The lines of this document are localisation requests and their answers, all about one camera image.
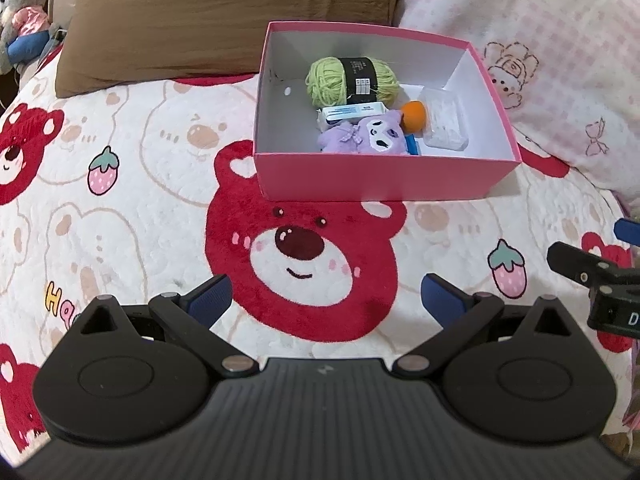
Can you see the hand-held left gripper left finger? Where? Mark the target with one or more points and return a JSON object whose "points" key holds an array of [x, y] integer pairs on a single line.
{"points": [[210, 300]]}

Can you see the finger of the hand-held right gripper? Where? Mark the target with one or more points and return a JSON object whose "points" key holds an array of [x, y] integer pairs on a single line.
{"points": [[629, 232], [575, 260]]}

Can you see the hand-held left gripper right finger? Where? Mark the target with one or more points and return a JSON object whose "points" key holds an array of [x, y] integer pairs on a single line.
{"points": [[440, 300]]}

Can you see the pink cardboard box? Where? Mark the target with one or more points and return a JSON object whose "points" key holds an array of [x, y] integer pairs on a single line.
{"points": [[375, 177]]}

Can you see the purple plush toy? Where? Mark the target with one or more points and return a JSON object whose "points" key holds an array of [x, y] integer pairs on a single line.
{"points": [[380, 132]]}

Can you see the clear plastic swab box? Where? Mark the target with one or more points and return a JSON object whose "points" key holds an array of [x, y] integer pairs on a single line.
{"points": [[445, 120]]}

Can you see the orange makeup sponge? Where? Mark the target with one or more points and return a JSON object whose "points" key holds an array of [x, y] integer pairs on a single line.
{"points": [[415, 115]]}

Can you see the green yarn ball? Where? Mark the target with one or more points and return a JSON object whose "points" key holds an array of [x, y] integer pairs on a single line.
{"points": [[325, 77]]}

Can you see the bear printed blanket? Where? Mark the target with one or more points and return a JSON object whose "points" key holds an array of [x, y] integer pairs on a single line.
{"points": [[125, 185]]}

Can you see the pink checkered pillow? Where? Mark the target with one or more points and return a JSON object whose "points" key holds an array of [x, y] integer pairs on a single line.
{"points": [[560, 35]]}

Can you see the brown pillow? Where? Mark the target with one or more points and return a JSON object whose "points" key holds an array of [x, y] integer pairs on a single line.
{"points": [[200, 25]]}

